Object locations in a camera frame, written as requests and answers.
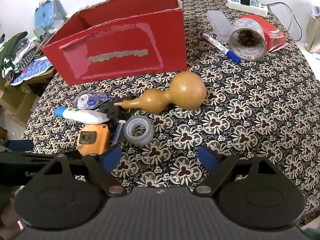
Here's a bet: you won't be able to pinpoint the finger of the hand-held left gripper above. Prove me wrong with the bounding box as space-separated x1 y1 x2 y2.
0 139 35 153

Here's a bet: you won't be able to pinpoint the clear plastic case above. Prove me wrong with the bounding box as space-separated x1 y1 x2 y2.
206 10 234 42

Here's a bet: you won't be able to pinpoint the small red carton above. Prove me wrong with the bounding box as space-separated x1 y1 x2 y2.
239 14 288 53

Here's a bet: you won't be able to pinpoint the grey power strip cable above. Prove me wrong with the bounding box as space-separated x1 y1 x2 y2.
266 2 304 42

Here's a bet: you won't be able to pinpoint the tape-wrapped cylinder jar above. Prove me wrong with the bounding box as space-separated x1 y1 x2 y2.
229 17 268 62

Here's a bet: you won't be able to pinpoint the white power strip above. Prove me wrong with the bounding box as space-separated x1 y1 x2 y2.
226 0 268 18

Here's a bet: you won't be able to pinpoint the white tube with blue end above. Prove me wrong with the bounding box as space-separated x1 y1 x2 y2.
54 106 110 125

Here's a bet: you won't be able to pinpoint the blue plastic packet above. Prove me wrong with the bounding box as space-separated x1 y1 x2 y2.
34 0 68 34

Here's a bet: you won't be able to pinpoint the clear tape roll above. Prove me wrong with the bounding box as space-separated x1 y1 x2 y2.
123 116 155 147

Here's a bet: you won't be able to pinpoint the blue printed sheet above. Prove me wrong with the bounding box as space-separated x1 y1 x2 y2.
11 56 54 85

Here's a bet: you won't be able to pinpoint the tan dried gourd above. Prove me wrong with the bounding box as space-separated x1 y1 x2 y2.
114 71 207 114

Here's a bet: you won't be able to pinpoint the pile of clothes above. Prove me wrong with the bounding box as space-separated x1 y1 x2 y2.
0 31 44 80

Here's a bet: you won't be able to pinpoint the white marker with blue cap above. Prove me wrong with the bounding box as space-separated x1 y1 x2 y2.
200 32 242 65

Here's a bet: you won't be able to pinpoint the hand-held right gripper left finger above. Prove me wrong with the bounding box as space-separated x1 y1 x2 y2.
40 145 125 197

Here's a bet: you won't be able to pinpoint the blue toothed strip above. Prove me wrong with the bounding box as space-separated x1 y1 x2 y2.
109 120 125 153

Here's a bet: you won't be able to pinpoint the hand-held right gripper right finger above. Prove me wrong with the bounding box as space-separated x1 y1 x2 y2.
192 145 278 197

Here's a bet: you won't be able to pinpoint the red cardboard box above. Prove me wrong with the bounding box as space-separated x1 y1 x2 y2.
41 0 188 87

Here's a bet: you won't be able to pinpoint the blue clear correction tape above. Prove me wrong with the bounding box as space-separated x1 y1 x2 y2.
73 91 112 110

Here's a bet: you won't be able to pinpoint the black object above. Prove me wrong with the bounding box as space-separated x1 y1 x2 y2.
99 95 137 130

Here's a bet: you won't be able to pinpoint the brown cardboard boxes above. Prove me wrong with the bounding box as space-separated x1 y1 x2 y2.
0 77 50 128

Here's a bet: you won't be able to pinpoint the brown paper bag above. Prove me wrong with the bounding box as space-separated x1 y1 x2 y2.
304 5 320 54

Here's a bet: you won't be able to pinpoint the orange tape measure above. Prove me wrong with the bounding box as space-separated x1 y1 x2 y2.
76 123 112 157

